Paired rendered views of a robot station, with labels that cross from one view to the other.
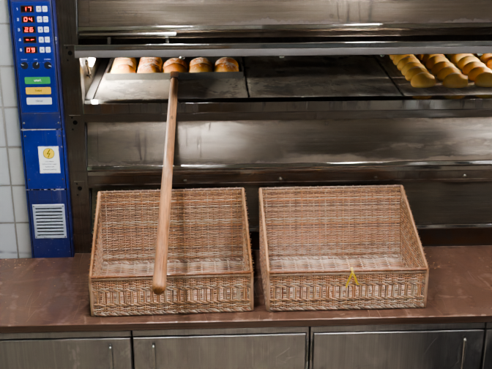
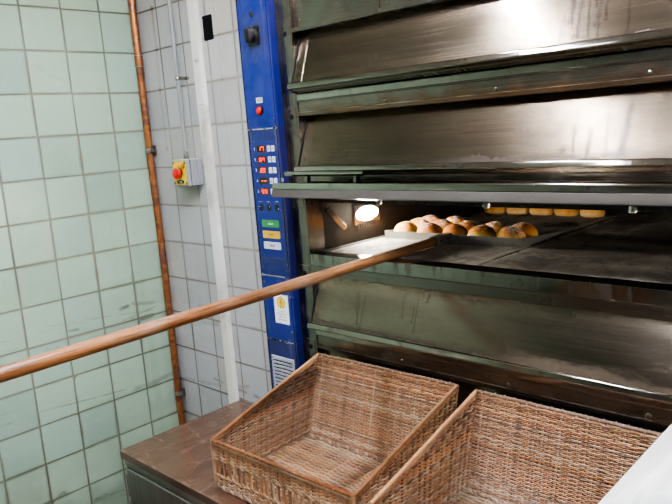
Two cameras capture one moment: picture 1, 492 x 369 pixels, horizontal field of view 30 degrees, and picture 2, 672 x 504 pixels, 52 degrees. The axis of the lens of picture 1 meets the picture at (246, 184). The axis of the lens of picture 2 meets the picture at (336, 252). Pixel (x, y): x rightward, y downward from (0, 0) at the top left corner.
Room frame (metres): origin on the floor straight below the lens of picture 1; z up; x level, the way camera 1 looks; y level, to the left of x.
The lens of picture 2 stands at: (1.74, -1.11, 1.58)
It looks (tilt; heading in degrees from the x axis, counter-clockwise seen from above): 10 degrees down; 47
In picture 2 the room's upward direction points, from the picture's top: 4 degrees counter-clockwise
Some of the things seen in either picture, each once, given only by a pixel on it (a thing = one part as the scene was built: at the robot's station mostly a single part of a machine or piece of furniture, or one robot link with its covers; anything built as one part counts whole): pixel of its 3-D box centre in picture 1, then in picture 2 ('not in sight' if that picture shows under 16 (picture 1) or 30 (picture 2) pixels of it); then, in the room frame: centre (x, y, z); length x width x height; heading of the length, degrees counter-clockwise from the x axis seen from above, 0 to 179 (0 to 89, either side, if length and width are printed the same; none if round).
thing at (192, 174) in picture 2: not in sight; (187, 172); (3.16, 1.19, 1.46); 0.10 x 0.07 x 0.10; 92
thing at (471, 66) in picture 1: (454, 62); not in sight; (3.73, -0.87, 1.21); 0.61 x 0.48 x 0.06; 2
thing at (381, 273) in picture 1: (338, 244); (526, 502); (3.01, -0.33, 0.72); 0.56 x 0.49 x 0.28; 93
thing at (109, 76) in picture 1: (175, 64); (477, 229); (3.76, 0.29, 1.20); 0.55 x 0.36 x 0.03; 93
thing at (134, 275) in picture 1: (171, 247); (334, 436); (2.98, 0.27, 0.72); 0.56 x 0.49 x 0.28; 94
